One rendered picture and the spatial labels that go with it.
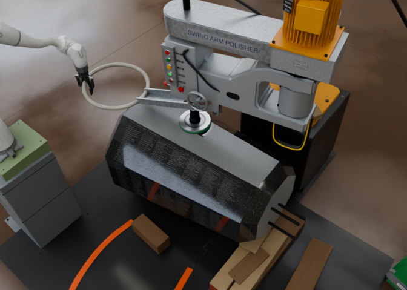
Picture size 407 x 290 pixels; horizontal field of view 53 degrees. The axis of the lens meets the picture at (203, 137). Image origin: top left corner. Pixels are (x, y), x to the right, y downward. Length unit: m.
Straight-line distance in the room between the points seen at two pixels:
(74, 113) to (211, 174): 2.10
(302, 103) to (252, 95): 0.28
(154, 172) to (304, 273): 1.25
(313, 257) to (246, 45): 1.69
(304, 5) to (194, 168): 1.30
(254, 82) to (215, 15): 0.40
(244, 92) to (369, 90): 2.45
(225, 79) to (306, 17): 0.66
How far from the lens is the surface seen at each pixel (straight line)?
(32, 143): 2.89
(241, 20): 2.16
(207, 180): 2.60
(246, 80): 2.21
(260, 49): 2.05
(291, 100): 2.19
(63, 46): 3.01
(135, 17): 5.56
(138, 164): 2.86
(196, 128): 2.74
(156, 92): 2.91
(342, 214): 3.47
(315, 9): 1.78
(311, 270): 3.09
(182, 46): 2.28
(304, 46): 1.94
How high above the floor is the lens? 2.84
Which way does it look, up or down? 48 degrees down
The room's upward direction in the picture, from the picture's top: 3 degrees counter-clockwise
